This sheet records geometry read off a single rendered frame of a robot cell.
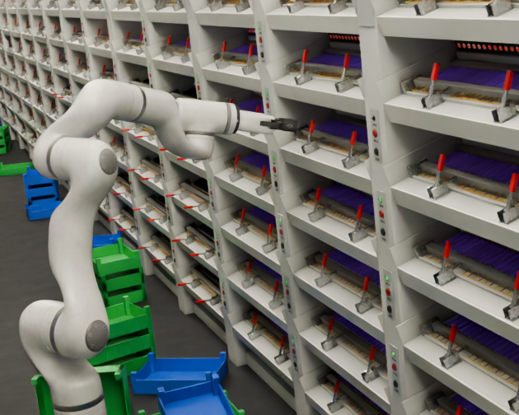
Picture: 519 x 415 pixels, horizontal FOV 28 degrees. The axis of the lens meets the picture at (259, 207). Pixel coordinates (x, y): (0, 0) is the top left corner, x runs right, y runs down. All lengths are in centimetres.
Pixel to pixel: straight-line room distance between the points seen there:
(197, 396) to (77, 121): 126
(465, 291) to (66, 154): 92
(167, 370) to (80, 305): 161
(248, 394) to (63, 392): 131
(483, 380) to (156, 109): 99
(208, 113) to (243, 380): 135
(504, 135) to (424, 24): 33
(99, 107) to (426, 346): 93
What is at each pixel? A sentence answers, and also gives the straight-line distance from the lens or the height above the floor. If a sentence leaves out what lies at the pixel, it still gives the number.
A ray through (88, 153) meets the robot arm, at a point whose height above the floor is 108.
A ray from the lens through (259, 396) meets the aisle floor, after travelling 361.
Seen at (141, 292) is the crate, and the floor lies 4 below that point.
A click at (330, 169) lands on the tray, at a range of 265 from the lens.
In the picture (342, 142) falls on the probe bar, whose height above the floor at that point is 96.
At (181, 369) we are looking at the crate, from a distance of 389.
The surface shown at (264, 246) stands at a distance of 331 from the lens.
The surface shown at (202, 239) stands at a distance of 417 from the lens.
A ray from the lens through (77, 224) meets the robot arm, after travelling 235.
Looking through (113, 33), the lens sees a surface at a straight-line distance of 497.
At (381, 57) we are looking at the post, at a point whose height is 121.
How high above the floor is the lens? 144
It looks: 13 degrees down
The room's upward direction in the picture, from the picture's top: 6 degrees counter-clockwise
